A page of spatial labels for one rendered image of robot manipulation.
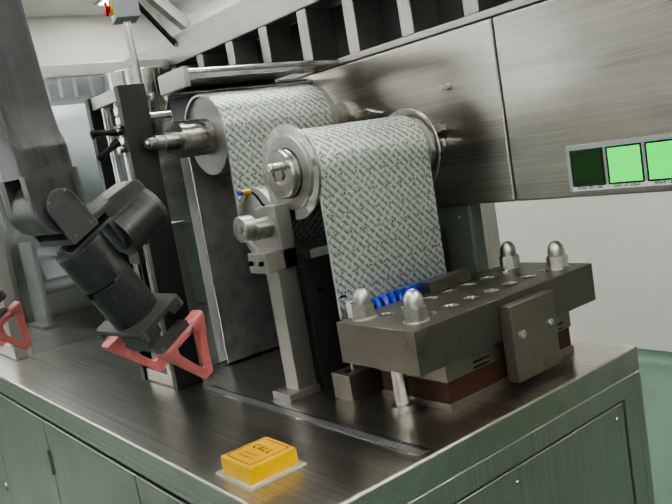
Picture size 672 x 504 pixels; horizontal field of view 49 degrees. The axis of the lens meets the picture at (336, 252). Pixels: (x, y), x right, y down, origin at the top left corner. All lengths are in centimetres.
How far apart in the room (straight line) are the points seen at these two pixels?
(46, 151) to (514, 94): 74
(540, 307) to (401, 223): 26
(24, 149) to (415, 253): 66
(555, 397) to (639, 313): 292
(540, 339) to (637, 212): 279
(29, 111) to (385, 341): 52
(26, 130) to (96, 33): 632
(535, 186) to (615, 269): 278
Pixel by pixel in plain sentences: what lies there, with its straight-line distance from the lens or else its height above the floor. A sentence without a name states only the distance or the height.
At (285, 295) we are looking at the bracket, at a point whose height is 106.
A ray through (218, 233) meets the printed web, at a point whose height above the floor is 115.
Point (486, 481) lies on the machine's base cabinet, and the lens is 100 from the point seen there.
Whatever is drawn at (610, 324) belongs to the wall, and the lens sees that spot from 410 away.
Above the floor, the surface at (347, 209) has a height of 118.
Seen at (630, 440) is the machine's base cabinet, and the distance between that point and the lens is 126.
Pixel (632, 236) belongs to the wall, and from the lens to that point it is 390.
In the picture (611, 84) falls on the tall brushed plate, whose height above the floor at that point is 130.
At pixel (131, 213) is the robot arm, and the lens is 85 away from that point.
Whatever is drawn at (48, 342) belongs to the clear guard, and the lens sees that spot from 201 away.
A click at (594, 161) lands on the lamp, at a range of 116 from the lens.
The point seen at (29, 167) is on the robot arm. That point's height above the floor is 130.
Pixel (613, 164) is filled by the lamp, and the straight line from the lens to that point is 115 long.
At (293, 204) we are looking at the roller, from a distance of 114.
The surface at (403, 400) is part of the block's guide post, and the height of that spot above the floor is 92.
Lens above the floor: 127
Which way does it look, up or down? 7 degrees down
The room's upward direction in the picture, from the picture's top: 10 degrees counter-clockwise
